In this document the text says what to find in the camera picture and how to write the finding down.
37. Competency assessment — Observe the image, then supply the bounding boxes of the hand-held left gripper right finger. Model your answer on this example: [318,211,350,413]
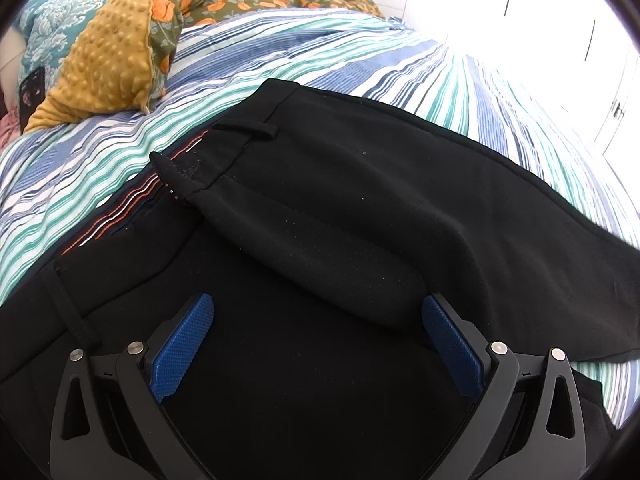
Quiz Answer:
[421,292,588,480]

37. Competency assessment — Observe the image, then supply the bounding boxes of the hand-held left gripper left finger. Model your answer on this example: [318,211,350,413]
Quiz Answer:
[49,292,216,480]

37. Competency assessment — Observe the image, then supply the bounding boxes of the black pants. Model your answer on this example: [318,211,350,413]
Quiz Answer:
[0,78,640,480]

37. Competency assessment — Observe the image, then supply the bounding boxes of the pink cloth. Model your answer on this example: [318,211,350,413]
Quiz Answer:
[0,112,23,142]

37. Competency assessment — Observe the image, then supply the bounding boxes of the dark patterned phone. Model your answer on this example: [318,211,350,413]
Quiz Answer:
[17,69,47,126]

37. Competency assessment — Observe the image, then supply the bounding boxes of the orange floral yellow-backed blanket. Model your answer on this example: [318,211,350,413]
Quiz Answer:
[22,0,386,134]

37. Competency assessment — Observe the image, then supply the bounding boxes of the striped bed sheet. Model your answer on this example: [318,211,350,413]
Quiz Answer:
[0,10,640,421]

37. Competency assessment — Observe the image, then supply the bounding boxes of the white wardrobe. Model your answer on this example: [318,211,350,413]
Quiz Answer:
[400,0,640,161]

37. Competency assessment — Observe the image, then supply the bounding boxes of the teal floral pillow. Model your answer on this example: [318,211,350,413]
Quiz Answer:
[12,0,118,76]

